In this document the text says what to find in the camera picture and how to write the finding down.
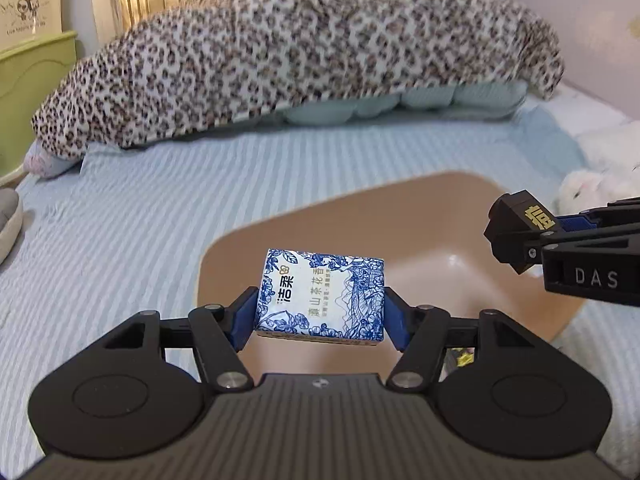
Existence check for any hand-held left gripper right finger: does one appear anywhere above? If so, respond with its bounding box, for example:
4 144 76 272
383 287 544 392

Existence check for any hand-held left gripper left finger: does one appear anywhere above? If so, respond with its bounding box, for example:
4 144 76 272
101 287 261 392

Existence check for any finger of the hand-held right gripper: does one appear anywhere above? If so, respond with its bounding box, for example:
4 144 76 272
555 198 640 234
525 225 640 262

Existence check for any blue white floral tissue packet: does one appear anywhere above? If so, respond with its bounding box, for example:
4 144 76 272
254 248 387 347

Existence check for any tan plastic basin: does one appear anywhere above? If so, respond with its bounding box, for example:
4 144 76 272
196 171 584 377

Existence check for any white plush toy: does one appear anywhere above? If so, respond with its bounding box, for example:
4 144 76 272
556 120 640 217

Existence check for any striped light blue bed sheet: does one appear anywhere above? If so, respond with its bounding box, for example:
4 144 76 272
0 82 640 466

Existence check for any pink headboard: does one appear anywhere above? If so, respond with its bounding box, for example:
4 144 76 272
514 0 640 122

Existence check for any light blue quilt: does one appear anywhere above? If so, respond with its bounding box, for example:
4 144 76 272
272 80 529 127

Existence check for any pink floral pillow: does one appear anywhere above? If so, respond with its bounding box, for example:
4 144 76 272
22 139 88 179

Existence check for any grey shoe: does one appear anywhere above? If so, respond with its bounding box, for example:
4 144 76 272
0 187 24 267

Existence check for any leopard print blanket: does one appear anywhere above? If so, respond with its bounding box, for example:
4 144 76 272
32 0 566 152

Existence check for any green cabinet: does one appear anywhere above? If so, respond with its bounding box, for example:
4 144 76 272
0 30 79 183

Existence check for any beige printed bag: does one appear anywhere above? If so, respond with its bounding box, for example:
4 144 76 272
0 0 64 54

